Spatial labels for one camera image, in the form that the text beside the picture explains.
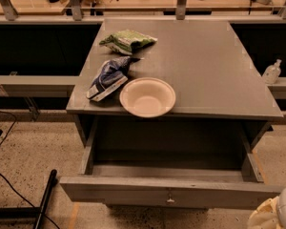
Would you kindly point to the yellow foam-covered gripper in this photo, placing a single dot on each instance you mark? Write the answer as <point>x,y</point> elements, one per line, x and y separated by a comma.
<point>265,216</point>

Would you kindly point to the grey top drawer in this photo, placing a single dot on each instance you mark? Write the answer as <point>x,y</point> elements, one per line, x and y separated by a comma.
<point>171,162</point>

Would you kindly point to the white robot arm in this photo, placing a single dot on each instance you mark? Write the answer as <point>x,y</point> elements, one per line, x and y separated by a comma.
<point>281,209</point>

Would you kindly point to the grey right side shelf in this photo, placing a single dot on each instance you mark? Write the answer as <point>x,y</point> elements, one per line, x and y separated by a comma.
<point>278,89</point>

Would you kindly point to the grey shelf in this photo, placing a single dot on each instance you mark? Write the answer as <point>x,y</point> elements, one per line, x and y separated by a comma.
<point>278,89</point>
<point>37,86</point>

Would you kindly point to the clear sanitizer bottle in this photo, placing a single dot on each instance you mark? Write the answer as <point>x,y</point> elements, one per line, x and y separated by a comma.
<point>272,73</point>

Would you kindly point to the white paper bowl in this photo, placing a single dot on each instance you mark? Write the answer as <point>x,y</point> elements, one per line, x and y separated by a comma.
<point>147,97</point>

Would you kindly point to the grey wooden cabinet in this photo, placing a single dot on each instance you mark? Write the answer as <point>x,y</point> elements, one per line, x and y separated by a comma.
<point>209,69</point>

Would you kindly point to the blue chip bag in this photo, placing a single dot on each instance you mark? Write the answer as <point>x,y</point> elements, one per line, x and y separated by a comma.
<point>112,74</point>

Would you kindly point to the green chip bag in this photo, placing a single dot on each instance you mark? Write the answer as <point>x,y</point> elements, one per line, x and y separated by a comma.
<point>127,41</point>

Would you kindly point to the grey left side shelf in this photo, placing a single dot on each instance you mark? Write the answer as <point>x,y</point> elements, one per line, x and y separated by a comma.
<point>37,86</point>

